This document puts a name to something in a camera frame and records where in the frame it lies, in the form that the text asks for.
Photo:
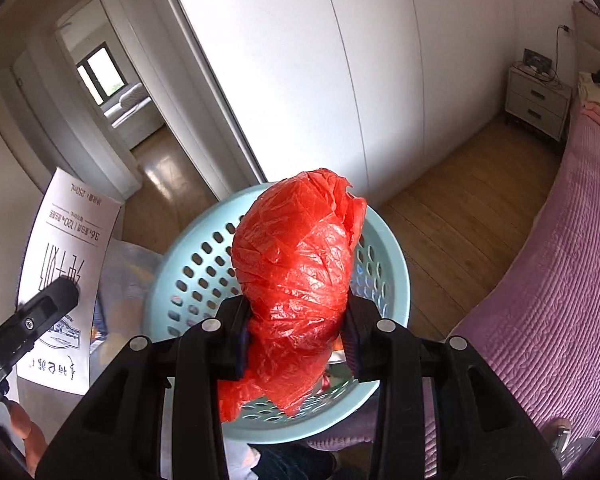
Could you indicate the white bed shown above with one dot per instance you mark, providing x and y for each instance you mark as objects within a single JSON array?
[{"x": 132, "y": 115}]

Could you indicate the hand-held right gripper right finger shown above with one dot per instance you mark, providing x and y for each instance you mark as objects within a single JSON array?
[{"x": 352, "y": 347}]

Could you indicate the grey slipper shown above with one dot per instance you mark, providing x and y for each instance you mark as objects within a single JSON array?
[{"x": 577, "y": 452}]

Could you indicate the person's foot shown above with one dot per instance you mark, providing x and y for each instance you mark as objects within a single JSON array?
[{"x": 555, "y": 432}]

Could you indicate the small dark device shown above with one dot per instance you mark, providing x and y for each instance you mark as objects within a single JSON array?
[{"x": 536, "y": 60}]

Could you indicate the white milk carton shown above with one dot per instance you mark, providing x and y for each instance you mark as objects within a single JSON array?
[{"x": 75, "y": 230}]

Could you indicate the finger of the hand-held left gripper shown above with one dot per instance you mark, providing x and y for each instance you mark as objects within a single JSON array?
[{"x": 40, "y": 310}]

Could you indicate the light blue plastic basket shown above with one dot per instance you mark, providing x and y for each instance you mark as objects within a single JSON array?
[{"x": 397, "y": 270}]

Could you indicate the white wardrobe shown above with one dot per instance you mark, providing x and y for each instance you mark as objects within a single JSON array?
[{"x": 305, "y": 60}]

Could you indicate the folded beige blanket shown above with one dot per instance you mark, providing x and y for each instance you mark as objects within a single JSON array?
[{"x": 597, "y": 91}]

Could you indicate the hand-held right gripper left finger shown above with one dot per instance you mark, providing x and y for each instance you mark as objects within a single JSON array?
[{"x": 235, "y": 340}]

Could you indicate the dark framed window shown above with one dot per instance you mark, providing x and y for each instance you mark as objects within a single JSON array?
[{"x": 102, "y": 75}]

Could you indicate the person's left hand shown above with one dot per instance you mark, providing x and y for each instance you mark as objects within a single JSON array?
[{"x": 30, "y": 435}]

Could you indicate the person's dark trousers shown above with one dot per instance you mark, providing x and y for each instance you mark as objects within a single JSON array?
[{"x": 295, "y": 462}]

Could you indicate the beige padded headboard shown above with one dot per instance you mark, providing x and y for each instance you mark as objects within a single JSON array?
[{"x": 590, "y": 35}]

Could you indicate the white nightstand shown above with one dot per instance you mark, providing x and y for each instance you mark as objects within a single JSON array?
[{"x": 537, "y": 100}]

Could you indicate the pink quilted bedspread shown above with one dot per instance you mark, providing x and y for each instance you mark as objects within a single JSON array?
[{"x": 555, "y": 285}]

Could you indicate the red plastic bag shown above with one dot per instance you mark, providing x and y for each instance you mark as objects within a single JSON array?
[{"x": 295, "y": 280}]

